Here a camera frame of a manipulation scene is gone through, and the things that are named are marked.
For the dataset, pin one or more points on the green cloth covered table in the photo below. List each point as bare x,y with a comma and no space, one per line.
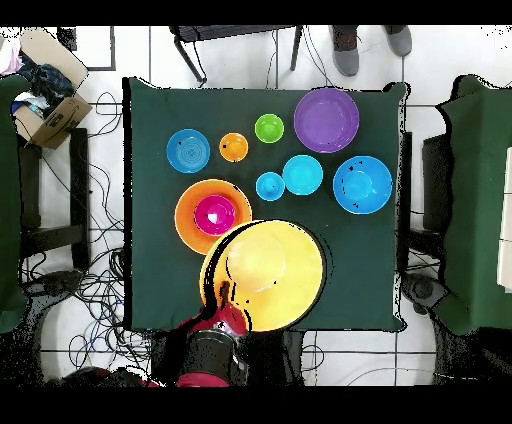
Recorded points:
10,200
480,140

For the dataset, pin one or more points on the cardboard box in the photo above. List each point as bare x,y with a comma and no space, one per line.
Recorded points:
60,120

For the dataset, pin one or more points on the large orange bowl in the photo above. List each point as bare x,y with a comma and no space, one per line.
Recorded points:
288,272
186,224

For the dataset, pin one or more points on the orange cup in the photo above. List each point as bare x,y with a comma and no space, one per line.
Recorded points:
233,147

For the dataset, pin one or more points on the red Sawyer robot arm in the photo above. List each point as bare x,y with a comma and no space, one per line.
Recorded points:
208,356

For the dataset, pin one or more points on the blue cup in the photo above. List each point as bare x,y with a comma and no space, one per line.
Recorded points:
270,186

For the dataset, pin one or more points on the person's right foot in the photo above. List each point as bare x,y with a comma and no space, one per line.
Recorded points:
346,60

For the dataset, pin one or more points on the black metal chair frame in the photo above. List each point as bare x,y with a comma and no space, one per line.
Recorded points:
224,32

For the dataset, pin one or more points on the black equipment case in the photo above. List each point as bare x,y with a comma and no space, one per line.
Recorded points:
436,180

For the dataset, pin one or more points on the large purple bowl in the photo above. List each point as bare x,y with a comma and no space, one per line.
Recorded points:
326,120

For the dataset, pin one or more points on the green cup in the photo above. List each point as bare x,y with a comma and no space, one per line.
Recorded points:
269,128

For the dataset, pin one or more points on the pink cloth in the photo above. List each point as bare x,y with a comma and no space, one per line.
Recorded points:
10,60

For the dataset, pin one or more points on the black square floor frame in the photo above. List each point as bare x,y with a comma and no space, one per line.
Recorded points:
67,38

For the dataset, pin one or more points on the person's foot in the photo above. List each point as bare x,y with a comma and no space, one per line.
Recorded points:
399,42
346,60

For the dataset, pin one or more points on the dark green tablecloth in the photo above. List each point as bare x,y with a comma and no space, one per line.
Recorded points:
152,120

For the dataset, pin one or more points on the black pedestal foot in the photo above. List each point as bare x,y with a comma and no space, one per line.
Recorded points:
56,284
424,288

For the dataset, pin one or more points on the black bench frame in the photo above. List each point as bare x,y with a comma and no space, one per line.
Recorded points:
79,180

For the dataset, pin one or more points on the dark blue cloth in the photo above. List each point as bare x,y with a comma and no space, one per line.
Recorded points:
48,84

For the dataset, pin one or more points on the blue ribbed-bottom bowl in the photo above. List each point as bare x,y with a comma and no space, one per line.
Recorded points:
188,150

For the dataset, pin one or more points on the small magenta bowl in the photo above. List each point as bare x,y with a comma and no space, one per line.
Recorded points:
208,224

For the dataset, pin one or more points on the small cyan bowl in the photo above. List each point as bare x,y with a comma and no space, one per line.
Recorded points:
302,174

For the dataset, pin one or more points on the person's left foot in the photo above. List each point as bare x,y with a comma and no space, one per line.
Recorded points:
399,42

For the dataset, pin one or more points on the white panel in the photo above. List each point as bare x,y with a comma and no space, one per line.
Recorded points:
506,220

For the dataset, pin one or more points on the large blue bowl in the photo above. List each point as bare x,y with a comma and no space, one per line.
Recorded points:
362,184

